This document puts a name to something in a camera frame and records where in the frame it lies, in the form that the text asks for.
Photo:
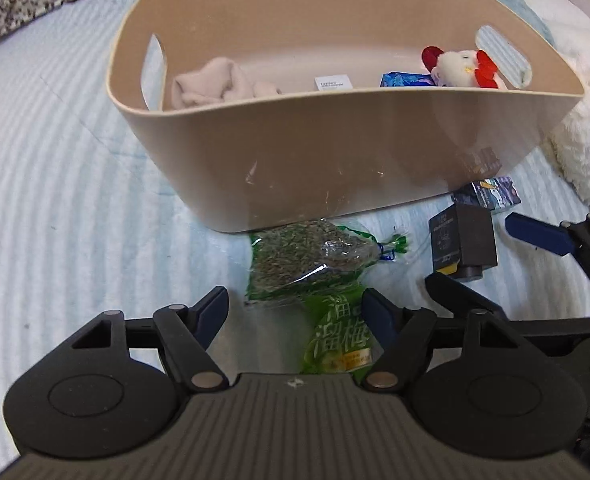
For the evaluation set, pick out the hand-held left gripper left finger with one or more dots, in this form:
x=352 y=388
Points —
x=211 y=310

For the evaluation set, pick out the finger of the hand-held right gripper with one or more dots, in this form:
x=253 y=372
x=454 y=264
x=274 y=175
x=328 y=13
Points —
x=455 y=294
x=540 y=238

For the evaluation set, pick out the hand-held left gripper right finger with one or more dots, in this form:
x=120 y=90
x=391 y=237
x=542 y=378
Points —
x=376 y=316

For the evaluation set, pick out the green plum candy packet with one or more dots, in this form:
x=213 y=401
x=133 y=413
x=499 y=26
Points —
x=332 y=335

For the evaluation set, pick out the black cube adapter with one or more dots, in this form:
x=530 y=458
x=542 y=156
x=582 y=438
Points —
x=467 y=240

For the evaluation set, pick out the small dark blue printed box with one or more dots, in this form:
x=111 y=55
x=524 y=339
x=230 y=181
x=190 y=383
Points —
x=490 y=192

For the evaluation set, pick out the clear bag of dried herbs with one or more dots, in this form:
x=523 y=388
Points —
x=300 y=257

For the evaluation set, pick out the white fluffy plush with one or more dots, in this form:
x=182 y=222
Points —
x=587 y=135

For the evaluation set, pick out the beige plastic basket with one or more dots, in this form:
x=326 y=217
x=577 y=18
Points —
x=325 y=160

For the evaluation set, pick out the white striped bedspread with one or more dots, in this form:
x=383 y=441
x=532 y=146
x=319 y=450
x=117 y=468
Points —
x=75 y=185

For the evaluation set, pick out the white and red plush toy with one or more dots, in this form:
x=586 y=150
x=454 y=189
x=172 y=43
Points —
x=462 y=67

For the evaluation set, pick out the blue snack packet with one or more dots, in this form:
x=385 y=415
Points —
x=405 y=80

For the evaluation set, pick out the pink folded cloth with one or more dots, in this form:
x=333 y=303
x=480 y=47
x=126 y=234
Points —
x=210 y=85

